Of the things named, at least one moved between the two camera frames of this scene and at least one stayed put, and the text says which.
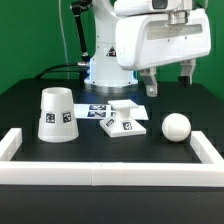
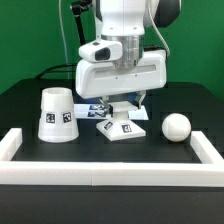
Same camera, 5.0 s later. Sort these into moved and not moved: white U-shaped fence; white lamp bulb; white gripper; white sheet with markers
Moved: white gripper
Not moved: white sheet with markers; white lamp bulb; white U-shaped fence
